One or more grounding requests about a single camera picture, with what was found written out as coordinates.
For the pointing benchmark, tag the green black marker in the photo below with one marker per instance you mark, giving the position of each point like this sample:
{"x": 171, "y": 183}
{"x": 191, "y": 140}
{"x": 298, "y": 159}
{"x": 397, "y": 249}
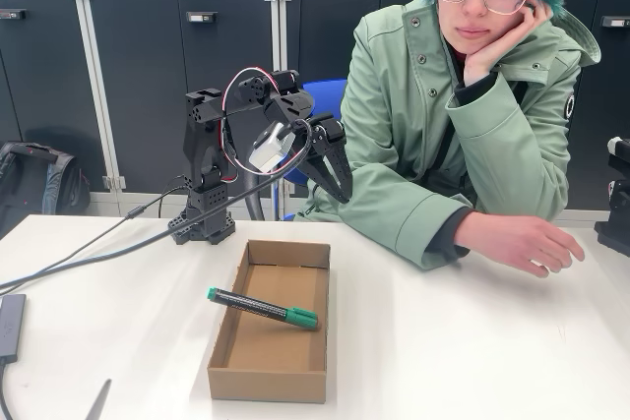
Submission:
{"x": 256, "y": 306}

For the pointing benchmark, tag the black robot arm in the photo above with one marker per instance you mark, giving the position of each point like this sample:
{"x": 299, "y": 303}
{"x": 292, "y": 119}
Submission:
{"x": 202, "y": 203}

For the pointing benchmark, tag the left forearm green sleeve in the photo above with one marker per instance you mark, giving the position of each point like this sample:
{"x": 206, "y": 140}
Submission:
{"x": 512, "y": 144}

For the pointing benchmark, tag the right forearm green sleeve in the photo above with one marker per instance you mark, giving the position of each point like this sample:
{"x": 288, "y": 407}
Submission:
{"x": 403, "y": 213}

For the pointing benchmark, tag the idle black robot arm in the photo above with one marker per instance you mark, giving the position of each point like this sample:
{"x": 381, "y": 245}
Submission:
{"x": 617, "y": 238}

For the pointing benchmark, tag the person in green jacket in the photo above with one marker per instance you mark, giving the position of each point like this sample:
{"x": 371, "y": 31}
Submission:
{"x": 403, "y": 110}

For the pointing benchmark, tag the seated person's left hand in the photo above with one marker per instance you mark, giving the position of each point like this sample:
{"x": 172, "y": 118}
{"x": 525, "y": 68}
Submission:
{"x": 499, "y": 53}

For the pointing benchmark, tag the seated person's right hand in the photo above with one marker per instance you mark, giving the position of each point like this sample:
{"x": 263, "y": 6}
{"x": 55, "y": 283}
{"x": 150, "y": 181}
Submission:
{"x": 522, "y": 243}

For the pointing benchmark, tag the blue chair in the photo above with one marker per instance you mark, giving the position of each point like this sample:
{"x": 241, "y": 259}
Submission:
{"x": 330, "y": 95}

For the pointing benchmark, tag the dark grey cabinet door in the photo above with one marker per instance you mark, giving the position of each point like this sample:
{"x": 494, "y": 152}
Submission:
{"x": 605, "y": 95}
{"x": 147, "y": 46}
{"x": 39, "y": 71}
{"x": 315, "y": 36}

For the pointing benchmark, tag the brown cardboard box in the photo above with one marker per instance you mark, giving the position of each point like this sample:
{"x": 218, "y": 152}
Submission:
{"x": 275, "y": 351}

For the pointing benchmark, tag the black backpack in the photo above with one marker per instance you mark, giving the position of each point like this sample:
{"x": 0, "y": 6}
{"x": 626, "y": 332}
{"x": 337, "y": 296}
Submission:
{"x": 39, "y": 184}

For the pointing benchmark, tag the grey scissors blade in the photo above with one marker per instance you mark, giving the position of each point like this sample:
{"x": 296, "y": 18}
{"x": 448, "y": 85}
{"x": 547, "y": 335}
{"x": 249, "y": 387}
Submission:
{"x": 98, "y": 402}

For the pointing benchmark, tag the grey USB hub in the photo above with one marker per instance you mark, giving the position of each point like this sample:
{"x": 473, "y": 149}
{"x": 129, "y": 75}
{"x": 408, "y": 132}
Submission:
{"x": 11, "y": 326}

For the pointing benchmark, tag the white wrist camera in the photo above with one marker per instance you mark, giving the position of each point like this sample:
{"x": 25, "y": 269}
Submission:
{"x": 268, "y": 152}

